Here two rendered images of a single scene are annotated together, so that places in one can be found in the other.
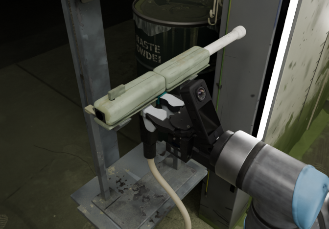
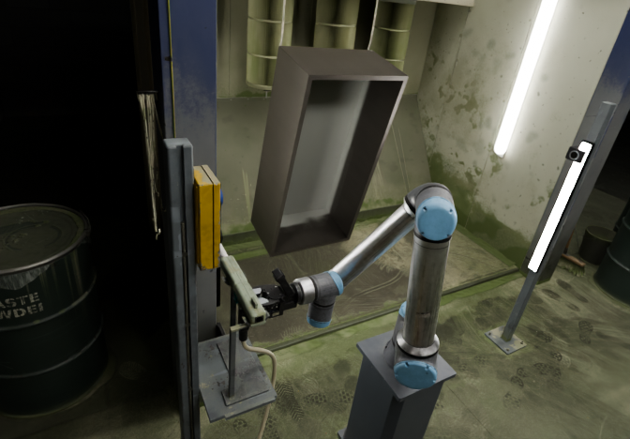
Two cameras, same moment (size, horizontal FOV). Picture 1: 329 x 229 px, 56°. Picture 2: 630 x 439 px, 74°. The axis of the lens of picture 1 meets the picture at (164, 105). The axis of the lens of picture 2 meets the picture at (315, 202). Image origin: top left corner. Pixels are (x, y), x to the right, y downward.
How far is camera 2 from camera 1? 1.10 m
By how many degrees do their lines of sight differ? 61
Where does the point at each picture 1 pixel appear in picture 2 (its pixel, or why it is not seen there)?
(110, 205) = (239, 394)
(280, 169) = (325, 279)
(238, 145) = (306, 283)
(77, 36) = (190, 295)
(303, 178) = (333, 276)
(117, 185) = (222, 386)
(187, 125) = (280, 294)
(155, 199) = (250, 367)
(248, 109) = (210, 281)
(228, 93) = not seen: hidden behind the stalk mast
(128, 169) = (211, 374)
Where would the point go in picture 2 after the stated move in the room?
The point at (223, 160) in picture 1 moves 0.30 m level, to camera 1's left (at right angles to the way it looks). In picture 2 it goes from (307, 294) to (267, 358)
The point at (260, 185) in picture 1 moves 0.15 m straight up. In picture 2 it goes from (324, 291) to (330, 254)
